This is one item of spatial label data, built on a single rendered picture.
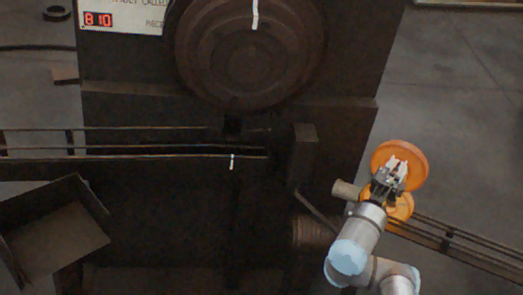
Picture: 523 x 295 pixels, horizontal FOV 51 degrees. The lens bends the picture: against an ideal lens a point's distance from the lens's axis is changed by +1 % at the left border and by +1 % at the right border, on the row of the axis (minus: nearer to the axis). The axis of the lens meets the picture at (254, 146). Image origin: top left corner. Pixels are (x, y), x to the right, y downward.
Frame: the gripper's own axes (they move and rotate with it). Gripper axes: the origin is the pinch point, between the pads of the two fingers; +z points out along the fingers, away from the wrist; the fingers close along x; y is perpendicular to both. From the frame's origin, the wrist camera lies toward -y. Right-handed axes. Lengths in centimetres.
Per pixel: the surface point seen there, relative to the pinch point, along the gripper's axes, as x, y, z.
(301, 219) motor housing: 23.4, -37.2, -11.1
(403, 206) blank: -5.1, -19.9, -0.2
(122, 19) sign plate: 85, 22, -10
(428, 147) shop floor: 3, -128, 113
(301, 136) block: 32.4, -13.5, 3.5
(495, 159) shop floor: -31, -133, 128
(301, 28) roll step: 35.9, 28.1, 6.1
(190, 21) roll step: 61, 31, -9
